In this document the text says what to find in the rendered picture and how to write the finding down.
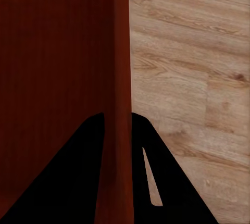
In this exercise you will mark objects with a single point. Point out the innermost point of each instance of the storage box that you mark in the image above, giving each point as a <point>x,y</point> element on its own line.
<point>62,61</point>

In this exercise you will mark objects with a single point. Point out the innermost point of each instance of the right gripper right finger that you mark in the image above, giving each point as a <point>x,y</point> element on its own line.
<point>181,202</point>

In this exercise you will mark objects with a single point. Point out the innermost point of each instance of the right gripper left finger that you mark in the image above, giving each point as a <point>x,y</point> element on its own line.
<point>65,192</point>

